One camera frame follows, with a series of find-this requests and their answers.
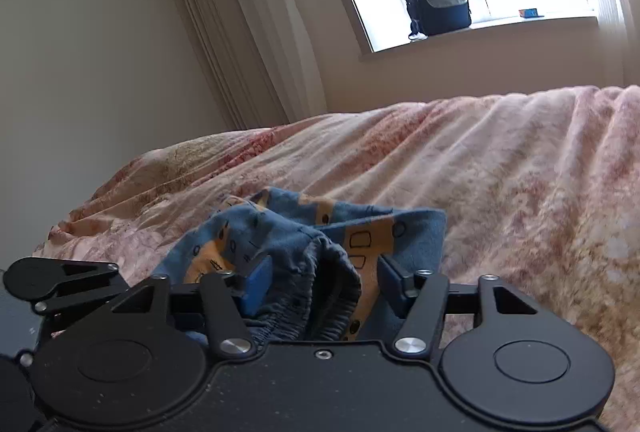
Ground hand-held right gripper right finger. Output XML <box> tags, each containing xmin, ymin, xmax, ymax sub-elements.
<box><xmin>377</xmin><ymin>256</ymin><xmax>540</xmax><ymax>357</ymax></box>

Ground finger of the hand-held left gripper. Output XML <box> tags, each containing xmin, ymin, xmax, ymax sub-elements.
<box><xmin>2</xmin><ymin>256</ymin><xmax>121</xmax><ymax>317</ymax></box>

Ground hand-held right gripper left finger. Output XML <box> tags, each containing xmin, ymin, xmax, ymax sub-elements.
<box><xmin>110</xmin><ymin>257</ymin><xmax>274</xmax><ymax>359</ymax></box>

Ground blue orange print pants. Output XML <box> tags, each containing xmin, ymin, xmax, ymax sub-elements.
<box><xmin>150</xmin><ymin>186</ymin><xmax>447</xmax><ymax>346</ymax></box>

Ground pink floral blanket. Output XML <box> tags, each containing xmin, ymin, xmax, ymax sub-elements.
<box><xmin>32</xmin><ymin>84</ymin><xmax>640</xmax><ymax>432</ymax></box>

